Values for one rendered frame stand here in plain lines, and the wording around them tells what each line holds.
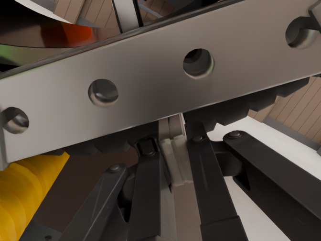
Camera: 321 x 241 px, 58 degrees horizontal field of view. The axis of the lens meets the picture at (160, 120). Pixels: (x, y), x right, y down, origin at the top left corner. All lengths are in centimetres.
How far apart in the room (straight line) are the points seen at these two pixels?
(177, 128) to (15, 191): 14
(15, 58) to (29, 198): 11
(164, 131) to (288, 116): 459
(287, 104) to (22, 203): 451
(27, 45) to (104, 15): 387
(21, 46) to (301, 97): 457
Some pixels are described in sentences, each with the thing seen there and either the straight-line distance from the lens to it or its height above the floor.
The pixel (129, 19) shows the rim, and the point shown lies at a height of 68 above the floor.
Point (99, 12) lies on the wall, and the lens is 411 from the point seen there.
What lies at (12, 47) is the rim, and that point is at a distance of 24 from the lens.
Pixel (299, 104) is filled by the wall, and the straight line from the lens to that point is 474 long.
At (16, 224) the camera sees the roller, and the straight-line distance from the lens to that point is 25.
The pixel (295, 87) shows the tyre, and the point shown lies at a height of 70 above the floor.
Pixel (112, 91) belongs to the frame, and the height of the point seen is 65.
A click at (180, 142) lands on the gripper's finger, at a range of 15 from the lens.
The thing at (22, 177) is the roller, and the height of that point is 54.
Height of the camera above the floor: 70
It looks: 19 degrees down
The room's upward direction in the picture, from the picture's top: 30 degrees clockwise
